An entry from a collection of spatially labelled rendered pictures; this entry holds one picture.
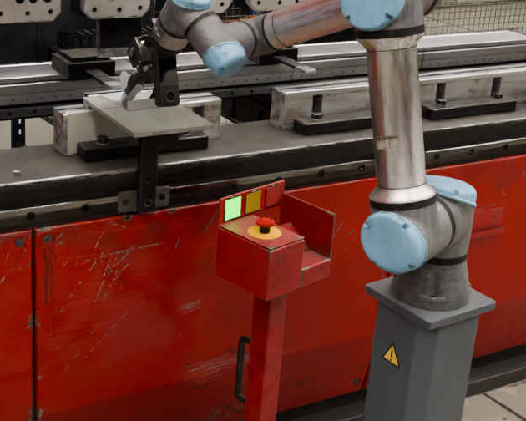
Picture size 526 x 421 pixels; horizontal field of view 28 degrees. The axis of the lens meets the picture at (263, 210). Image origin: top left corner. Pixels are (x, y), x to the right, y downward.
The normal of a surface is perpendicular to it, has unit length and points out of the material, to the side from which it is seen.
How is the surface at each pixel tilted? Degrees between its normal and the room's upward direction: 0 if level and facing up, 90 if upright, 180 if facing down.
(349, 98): 90
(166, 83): 72
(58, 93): 90
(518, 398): 0
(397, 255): 97
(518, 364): 0
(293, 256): 90
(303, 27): 109
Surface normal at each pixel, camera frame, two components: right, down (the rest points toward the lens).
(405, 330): -0.80, 0.17
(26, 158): 0.07, -0.92
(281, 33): -0.46, 0.58
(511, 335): 0.49, 0.56
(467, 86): 0.52, 0.36
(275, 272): 0.71, 0.31
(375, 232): -0.57, 0.39
